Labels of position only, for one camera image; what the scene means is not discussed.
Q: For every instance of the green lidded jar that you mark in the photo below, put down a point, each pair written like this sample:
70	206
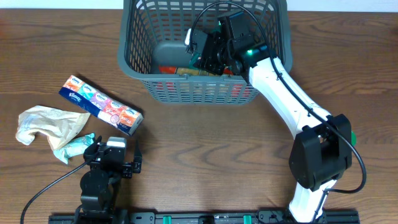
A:
353	139

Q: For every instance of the teal snack packet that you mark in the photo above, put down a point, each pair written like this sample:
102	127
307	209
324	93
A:
74	148

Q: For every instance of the Kleenex tissue multipack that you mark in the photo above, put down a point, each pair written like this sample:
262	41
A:
100	105

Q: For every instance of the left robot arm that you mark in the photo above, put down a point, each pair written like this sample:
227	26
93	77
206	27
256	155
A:
101	184

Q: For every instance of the grey plastic slatted basket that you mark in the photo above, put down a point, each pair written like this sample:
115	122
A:
154	34

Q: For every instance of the orange spaghetti packet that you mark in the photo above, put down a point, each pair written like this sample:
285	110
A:
186	71

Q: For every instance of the beige paper bag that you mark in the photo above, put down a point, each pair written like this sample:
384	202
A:
59	126

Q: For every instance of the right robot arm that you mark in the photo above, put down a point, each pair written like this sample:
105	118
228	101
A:
321	151

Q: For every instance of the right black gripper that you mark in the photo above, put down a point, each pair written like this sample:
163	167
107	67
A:
206	59

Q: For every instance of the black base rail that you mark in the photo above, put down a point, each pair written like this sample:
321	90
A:
264	216

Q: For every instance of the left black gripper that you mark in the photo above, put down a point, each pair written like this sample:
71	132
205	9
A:
123	168

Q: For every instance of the green Nescafe coffee bag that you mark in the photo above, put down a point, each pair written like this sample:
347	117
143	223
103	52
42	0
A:
213	54

